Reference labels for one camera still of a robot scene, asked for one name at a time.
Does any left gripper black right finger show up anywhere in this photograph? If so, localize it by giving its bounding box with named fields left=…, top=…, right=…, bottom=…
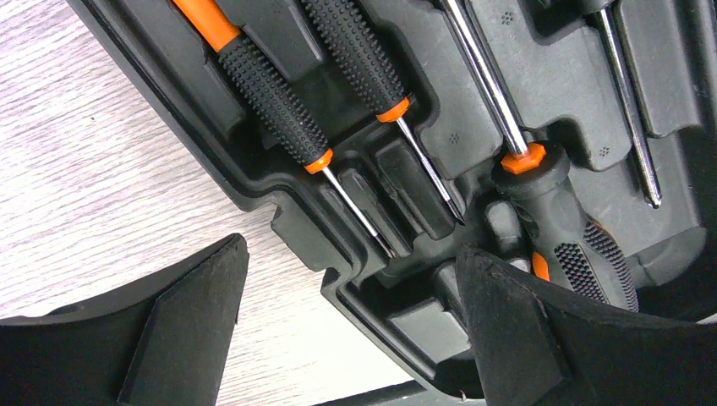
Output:
left=456, top=248, right=716, bottom=405

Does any long black orange screwdriver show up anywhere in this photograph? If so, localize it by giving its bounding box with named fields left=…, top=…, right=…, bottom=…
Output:
left=582, top=1, right=663, bottom=209

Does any black plastic tool case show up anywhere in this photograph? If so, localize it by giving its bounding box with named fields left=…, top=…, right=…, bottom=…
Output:
left=72, top=1, right=716, bottom=403

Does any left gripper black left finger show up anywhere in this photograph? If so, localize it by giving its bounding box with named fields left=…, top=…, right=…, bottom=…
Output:
left=1, top=233, right=249, bottom=405

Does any small black orange screwdriver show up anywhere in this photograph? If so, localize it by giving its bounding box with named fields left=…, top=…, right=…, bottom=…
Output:
left=173, top=0, right=397, bottom=258
left=302, top=0, right=465, bottom=225

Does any black orange medium screwdriver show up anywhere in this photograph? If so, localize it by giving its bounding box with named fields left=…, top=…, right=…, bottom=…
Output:
left=441, top=1, right=639, bottom=312

